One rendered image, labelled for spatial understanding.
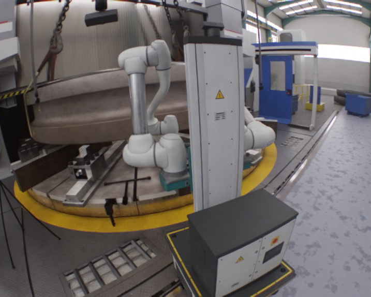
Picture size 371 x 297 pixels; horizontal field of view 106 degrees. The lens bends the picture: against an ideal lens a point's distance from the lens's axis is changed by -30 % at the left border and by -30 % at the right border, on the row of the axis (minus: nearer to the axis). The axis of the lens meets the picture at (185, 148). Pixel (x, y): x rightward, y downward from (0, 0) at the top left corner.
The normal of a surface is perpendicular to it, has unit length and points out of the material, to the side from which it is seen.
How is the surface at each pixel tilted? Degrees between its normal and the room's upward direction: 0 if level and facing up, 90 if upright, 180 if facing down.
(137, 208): 90
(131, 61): 86
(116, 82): 90
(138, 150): 77
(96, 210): 90
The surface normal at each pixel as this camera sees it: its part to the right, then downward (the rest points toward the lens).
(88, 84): 0.04, 0.34
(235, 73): 0.38, 0.29
